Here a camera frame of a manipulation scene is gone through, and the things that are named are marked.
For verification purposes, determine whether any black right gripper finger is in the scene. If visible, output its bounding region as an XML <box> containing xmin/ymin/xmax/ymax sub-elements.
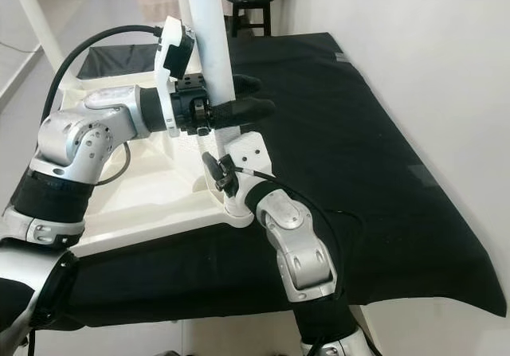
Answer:
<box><xmin>201</xmin><ymin>151</ymin><xmax>228</xmax><ymax>183</ymax></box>

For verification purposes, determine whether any white plastic table leg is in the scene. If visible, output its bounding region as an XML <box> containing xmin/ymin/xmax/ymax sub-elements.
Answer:
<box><xmin>182</xmin><ymin>0</ymin><xmax>244</xmax><ymax>209</ymax></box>
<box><xmin>6</xmin><ymin>0</ymin><xmax>80</xmax><ymax>86</ymax></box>

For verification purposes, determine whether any white plastic table top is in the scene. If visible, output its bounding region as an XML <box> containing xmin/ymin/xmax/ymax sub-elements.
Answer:
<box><xmin>48</xmin><ymin>61</ymin><xmax>254</xmax><ymax>257</ymax></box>

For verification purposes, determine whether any black round stool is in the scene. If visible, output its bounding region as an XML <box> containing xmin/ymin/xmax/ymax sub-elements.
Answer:
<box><xmin>223</xmin><ymin>0</ymin><xmax>280</xmax><ymax>38</ymax></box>

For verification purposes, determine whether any black tablecloth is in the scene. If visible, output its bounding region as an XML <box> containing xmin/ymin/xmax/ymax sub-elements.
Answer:
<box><xmin>0</xmin><ymin>31</ymin><xmax>507</xmax><ymax>329</ymax></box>

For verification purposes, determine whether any clear tape patch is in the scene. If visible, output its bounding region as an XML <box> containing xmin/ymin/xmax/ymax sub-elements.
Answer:
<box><xmin>408</xmin><ymin>163</ymin><xmax>441</xmax><ymax>188</ymax></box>

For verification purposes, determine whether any black wall cable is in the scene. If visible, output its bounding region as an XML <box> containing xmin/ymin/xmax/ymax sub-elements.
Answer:
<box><xmin>0</xmin><ymin>39</ymin><xmax>26</xmax><ymax>54</ymax></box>

